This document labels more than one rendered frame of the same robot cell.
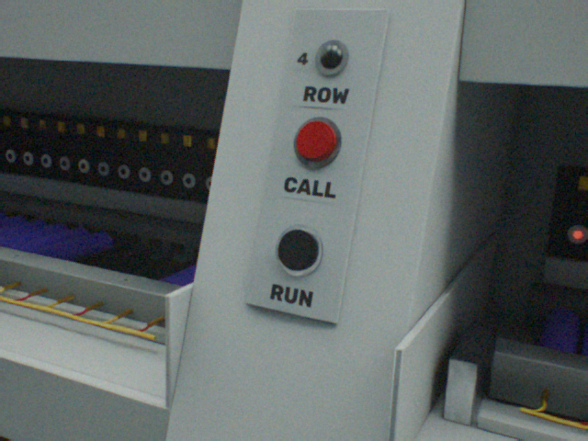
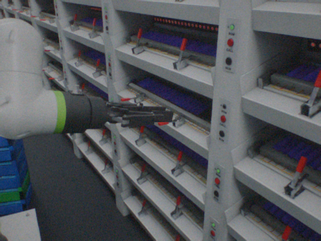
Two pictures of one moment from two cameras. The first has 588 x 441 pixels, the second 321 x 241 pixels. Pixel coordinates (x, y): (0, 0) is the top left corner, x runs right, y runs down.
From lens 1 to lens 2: 0.63 m
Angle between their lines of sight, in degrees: 41
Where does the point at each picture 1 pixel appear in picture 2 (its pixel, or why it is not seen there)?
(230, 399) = (215, 151)
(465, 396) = (251, 155)
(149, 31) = (202, 90)
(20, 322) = (190, 129)
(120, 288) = (205, 125)
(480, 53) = (244, 109)
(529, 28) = (249, 108)
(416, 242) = (235, 136)
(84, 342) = (199, 135)
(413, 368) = (236, 152)
